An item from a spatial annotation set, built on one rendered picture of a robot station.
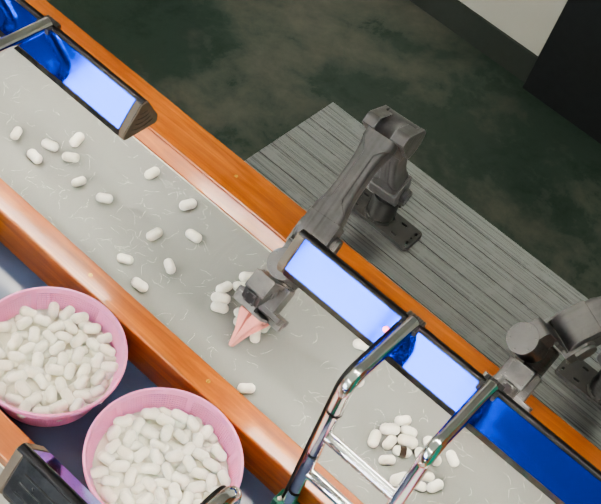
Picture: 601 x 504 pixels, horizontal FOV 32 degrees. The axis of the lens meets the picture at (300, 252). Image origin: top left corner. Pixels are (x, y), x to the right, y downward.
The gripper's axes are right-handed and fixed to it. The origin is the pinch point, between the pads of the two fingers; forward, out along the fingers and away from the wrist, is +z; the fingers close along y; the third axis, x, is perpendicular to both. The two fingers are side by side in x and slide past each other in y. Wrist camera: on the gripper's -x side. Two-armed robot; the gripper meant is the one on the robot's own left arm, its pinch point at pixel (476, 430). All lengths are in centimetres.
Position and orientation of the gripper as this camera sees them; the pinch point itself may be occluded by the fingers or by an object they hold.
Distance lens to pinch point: 192.9
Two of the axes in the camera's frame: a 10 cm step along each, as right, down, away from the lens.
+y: 7.4, 6.1, -2.8
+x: 2.4, 1.5, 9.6
